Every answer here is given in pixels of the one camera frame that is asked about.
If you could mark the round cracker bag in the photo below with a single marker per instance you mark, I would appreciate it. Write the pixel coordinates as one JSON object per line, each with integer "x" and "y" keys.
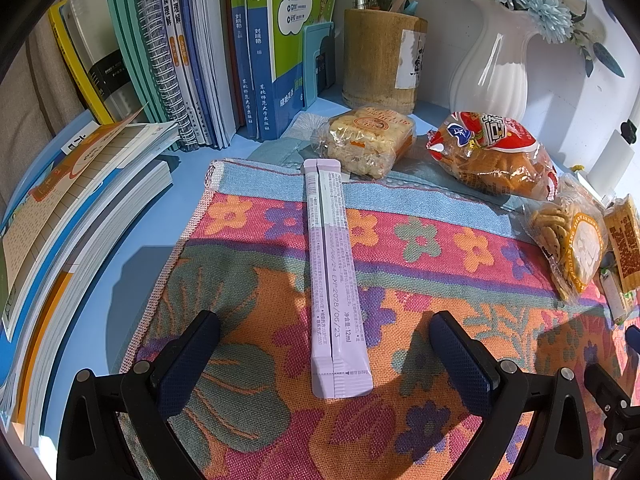
{"x": 571, "y": 233}

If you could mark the red white bread bag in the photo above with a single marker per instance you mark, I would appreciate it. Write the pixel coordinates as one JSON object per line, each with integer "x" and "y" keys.
{"x": 495, "y": 155}

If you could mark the floral woven table cloth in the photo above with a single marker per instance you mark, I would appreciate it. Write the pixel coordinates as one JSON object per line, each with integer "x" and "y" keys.
{"x": 418, "y": 250}

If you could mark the upright book row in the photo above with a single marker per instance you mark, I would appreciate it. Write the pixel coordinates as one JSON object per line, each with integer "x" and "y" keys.
{"x": 163, "y": 60}

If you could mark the brown wafer biscuit packet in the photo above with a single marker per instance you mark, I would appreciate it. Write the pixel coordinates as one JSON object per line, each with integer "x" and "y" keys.
{"x": 622, "y": 222}

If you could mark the flat book stack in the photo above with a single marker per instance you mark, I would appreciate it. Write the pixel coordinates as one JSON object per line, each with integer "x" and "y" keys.
{"x": 70, "y": 211}

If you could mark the green grammar book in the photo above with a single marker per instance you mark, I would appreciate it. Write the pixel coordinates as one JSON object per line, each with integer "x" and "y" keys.
{"x": 269, "y": 47}

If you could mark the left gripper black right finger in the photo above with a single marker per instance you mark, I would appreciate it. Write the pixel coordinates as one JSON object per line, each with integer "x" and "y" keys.
{"x": 557, "y": 443}

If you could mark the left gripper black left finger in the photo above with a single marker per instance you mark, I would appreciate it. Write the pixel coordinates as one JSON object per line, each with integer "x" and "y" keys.
{"x": 91, "y": 443}

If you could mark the white desk lamp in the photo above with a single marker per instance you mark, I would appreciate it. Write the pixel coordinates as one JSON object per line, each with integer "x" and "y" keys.
{"x": 616, "y": 171}

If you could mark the lilac stick sachet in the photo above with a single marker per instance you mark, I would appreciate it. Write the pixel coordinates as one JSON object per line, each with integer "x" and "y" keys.
{"x": 339, "y": 361}

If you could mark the white ribbed vase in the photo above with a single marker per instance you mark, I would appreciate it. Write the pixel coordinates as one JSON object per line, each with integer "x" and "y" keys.
{"x": 492, "y": 78}

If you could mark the bamboo pen holder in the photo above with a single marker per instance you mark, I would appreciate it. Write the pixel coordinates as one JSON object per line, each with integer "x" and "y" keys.
{"x": 383, "y": 55}

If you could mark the green label square pastry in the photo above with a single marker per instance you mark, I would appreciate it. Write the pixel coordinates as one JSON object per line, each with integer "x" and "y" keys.
{"x": 621, "y": 303}

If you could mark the small blue card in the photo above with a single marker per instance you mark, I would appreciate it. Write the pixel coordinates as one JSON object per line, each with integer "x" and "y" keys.
{"x": 318, "y": 60}

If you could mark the orange label sponge cake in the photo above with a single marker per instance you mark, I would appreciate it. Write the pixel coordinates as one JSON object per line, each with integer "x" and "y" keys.
{"x": 366, "y": 141}

